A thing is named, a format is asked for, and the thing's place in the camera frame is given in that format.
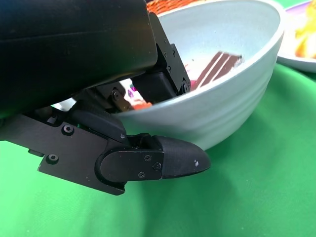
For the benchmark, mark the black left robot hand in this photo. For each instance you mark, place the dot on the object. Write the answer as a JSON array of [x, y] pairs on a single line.
[[74, 49]]

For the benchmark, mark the salmon cake slice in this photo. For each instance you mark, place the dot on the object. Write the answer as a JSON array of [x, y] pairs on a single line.
[[142, 106]]

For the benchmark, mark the chocolate layered cake slice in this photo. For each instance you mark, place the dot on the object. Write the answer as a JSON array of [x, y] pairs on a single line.
[[217, 66]]

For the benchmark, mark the pale grey bowl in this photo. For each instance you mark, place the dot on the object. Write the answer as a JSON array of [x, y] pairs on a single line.
[[209, 111]]

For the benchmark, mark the orange white striped bread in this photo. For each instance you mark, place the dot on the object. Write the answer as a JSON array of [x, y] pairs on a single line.
[[306, 37]]

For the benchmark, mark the orange wicker basket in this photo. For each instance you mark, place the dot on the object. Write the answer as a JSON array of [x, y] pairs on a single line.
[[168, 5]]

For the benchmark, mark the lilac round plate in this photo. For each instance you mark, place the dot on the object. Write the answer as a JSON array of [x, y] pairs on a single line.
[[288, 54]]

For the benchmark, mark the green tablecloth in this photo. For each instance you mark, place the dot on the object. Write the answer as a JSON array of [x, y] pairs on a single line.
[[222, 197]]

